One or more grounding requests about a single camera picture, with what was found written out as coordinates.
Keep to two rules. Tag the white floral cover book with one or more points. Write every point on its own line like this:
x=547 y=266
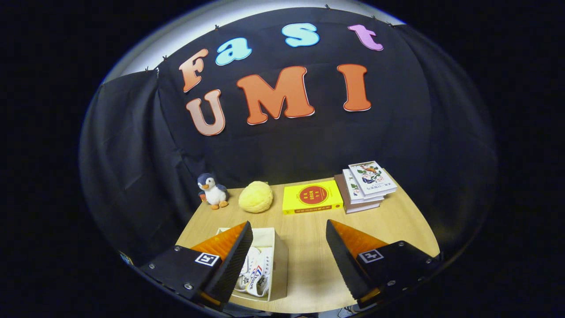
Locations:
x=371 y=176

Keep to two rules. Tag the brown cover book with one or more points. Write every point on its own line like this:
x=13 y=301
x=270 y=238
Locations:
x=340 y=190

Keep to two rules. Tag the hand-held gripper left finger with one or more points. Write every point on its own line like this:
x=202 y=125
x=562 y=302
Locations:
x=231 y=267

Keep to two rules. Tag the white canvas shoe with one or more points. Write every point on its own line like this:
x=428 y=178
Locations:
x=251 y=258
x=260 y=282

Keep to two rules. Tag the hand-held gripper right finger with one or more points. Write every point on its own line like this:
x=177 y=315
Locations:
x=344 y=265

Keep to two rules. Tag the cream fabric storage box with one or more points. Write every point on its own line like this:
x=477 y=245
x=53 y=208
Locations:
x=279 y=269

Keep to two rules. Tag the white illustrated book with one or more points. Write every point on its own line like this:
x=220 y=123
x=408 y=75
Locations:
x=352 y=185

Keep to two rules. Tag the yellow plush ball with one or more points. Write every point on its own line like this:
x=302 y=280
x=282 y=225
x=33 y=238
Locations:
x=256 y=197

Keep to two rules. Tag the yellow book with red circle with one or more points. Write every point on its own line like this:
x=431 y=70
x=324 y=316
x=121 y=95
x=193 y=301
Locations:
x=311 y=196

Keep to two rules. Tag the penguin plush toy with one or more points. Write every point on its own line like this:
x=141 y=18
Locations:
x=215 y=192

